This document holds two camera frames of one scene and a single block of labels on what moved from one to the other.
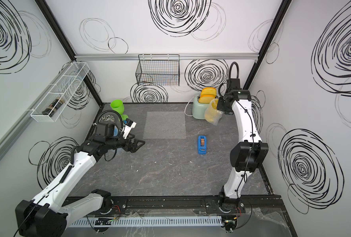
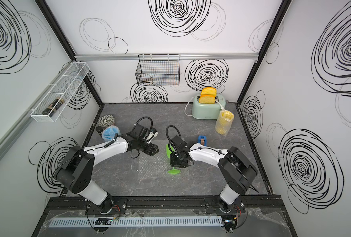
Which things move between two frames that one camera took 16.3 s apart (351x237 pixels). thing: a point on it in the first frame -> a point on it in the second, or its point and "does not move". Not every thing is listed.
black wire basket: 158,70 does not move
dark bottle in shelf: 53,106 does not move
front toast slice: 206,98 does not move
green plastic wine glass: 117,105 -> 173,171
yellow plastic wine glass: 214,103 -> 224,122
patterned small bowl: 108,118 does not move
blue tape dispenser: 202,144 does not move
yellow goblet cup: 212,114 -> 224,122
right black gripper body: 221,105 -> 176,161
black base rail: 191,204 does not move
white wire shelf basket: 51,107 does not move
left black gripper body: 117,142 -> 146,147
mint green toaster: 198,109 does not move
